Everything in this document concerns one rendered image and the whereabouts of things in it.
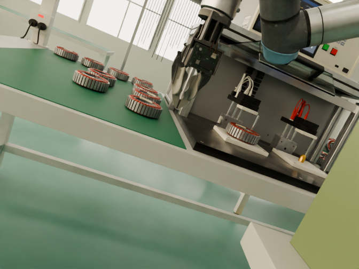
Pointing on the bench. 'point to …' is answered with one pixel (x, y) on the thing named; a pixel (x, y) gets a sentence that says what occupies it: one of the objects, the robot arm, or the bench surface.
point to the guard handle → (311, 66)
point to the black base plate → (246, 154)
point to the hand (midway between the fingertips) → (178, 102)
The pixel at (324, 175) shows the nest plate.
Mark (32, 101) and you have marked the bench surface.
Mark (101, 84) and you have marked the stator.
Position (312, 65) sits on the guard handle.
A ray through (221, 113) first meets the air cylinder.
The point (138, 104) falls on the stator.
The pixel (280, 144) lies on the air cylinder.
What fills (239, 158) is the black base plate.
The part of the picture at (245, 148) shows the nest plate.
